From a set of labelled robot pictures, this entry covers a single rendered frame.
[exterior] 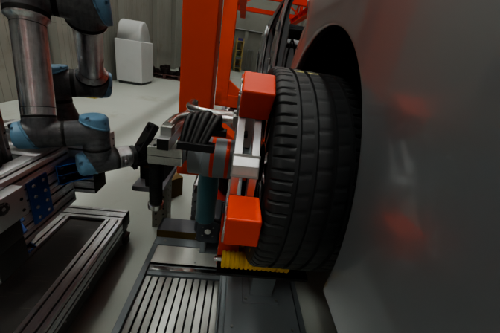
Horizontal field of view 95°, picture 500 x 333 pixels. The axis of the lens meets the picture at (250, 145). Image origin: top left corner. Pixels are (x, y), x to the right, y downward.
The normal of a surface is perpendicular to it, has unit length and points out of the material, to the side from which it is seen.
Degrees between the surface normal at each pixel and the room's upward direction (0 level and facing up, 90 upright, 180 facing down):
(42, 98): 72
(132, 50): 90
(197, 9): 90
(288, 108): 41
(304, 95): 33
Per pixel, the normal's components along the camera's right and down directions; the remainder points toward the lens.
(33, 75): 0.62, 0.04
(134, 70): -0.01, 0.36
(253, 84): 0.14, -0.54
